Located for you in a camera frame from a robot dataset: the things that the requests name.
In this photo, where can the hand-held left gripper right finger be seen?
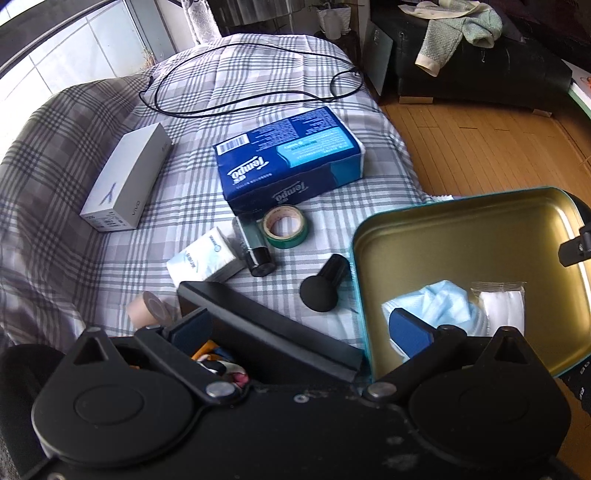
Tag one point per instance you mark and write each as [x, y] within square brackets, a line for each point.
[411, 333]

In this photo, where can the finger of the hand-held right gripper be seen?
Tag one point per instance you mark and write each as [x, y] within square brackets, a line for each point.
[576, 247]

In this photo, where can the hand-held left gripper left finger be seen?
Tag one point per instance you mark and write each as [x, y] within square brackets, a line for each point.
[188, 328]

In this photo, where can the blue face mask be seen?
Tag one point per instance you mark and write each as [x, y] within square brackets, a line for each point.
[443, 300]

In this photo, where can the beige tape roll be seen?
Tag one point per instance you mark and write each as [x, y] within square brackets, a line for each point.
[143, 314]

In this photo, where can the small white tissue pack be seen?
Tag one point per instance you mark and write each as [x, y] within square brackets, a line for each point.
[203, 258]

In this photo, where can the black box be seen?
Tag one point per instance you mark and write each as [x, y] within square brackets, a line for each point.
[277, 327]

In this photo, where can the white packet clear wrapper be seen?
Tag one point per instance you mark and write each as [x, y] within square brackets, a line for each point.
[503, 310]

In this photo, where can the clear bottle black cap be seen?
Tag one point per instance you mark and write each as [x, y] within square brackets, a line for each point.
[258, 264]

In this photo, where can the black massage head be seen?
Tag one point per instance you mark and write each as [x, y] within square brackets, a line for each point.
[318, 293]

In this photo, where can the teal tin box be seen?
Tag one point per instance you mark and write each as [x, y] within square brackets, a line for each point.
[461, 240]

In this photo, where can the green tape roll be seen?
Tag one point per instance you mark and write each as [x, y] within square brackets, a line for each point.
[288, 241]

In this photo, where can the small orange item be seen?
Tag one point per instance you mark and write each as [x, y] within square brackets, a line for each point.
[204, 349]

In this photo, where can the patterned cloth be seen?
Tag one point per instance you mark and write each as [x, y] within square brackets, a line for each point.
[231, 370]

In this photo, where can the white lace cloth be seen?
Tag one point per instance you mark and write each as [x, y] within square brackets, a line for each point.
[441, 198]

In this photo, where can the glass coffee table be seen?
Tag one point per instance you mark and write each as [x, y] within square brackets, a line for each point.
[581, 90]

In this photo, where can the white phone box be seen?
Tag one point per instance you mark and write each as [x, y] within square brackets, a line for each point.
[124, 175]

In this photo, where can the blue tissue pack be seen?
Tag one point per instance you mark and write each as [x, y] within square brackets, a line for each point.
[286, 157]

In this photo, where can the black leather sofa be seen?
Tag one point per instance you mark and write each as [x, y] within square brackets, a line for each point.
[485, 69]

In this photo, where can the grey plaid bedsheet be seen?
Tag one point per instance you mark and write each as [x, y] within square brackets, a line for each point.
[194, 120]

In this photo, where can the green knit sweater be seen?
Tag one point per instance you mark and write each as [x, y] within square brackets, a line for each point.
[443, 41]

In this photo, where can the grey panel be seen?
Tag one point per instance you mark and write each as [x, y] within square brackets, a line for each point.
[378, 50]

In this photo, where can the cream cloth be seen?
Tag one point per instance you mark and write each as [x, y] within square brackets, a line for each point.
[425, 9]

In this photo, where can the white lace curtain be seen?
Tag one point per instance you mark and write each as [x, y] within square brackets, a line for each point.
[201, 21]

